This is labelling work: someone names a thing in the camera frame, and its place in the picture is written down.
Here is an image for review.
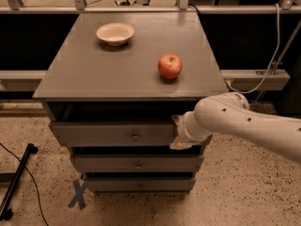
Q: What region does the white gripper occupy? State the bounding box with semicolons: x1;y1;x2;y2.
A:
169;112;213;151

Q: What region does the grey top drawer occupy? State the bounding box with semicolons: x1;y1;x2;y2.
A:
50;121;177;147

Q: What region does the grey drawer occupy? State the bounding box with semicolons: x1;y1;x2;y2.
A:
50;121;177;147
71;154;203;172
86;177;196;192

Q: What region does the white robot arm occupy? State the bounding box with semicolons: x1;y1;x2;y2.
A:
170;92;301;164

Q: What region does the grey drawer cabinet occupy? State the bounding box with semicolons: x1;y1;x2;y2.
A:
34;12;227;182

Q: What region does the grey bottom drawer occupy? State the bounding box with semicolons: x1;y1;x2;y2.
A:
86;177;196;192

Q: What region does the grey middle drawer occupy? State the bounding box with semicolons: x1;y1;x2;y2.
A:
71;154;203;172

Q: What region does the red apple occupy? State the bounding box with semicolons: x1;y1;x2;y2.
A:
158;54;182;79

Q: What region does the blue tape cross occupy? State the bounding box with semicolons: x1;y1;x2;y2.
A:
68;179;87;210

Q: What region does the white paper bowl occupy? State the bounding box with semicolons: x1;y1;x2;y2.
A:
96;23;135;46

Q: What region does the black stand leg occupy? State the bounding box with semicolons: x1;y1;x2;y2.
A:
0;143;39;221

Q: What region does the white cable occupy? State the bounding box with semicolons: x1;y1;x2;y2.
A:
224;3;281;95

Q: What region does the black floor cable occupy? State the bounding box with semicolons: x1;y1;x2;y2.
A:
0;142;50;226

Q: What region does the metal railing frame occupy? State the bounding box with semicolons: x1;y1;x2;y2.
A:
0;6;300;99

